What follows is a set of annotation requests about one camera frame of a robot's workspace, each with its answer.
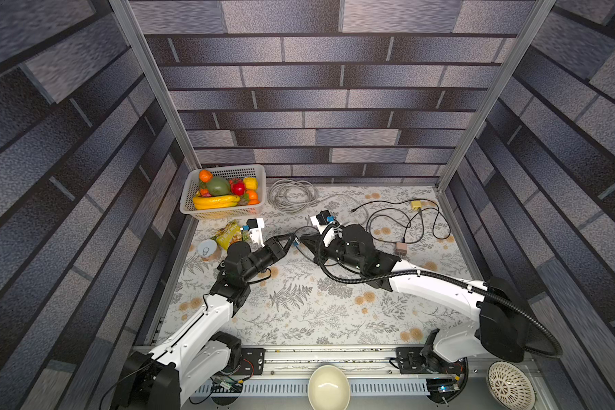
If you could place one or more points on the pink charger plug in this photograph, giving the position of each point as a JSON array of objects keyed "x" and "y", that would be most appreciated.
[{"x": 401, "y": 249}]

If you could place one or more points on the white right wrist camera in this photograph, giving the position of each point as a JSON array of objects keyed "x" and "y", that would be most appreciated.
[{"x": 322, "y": 220}]

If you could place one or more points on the yellow corn chips bag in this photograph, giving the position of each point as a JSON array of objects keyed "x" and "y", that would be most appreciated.
[{"x": 230, "y": 234}]

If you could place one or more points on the pull-tab food can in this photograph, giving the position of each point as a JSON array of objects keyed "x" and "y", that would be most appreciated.
[{"x": 208, "y": 250}]

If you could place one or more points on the yellow plastic banana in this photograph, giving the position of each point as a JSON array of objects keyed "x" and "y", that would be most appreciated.
[{"x": 215, "y": 202}]

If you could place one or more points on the white plastic fruit basket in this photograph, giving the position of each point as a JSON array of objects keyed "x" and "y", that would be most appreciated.
[{"x": 251, "y": 202}]

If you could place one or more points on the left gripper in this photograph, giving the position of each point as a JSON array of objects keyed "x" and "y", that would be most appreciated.
[{"x": 274, "y": 248}]

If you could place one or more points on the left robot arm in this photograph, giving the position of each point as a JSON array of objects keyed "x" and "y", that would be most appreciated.
[{"x": 170, "y": 374}]

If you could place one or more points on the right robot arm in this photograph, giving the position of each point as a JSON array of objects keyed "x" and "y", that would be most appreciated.
[{"x": 498, "y": 321}]

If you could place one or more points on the green plastic mango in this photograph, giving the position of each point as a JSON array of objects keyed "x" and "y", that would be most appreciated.
[{"x": 218, "y": 186}]

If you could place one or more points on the cream ceramic bowl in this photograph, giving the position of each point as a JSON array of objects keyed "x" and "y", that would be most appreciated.
[{"x": 329, "y": 389}]

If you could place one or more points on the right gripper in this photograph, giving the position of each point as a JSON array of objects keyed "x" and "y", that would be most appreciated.
[{"x": 317, "y": 246}]

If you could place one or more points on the white woven plate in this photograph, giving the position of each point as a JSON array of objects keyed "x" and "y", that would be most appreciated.
[{"x": 510, "y": 386}]

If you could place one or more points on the orange plastic tangerine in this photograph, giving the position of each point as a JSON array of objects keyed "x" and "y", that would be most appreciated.
[{"x": 205, "y": 176}]

